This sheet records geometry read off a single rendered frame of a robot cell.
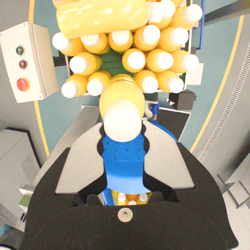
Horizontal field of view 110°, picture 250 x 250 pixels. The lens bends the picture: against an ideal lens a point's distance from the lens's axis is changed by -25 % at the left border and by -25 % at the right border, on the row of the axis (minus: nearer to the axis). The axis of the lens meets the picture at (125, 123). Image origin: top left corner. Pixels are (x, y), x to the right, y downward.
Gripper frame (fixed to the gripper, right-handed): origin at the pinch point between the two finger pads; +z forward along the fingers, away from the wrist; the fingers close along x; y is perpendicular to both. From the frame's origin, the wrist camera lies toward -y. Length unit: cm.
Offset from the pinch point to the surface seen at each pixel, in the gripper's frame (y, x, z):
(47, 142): 100, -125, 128
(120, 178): 16.5, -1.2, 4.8
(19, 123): 62, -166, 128
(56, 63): -8.2, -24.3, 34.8
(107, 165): 16.1, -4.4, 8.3
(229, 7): -27, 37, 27
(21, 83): -4.4, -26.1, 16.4
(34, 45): -13.0, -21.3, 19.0
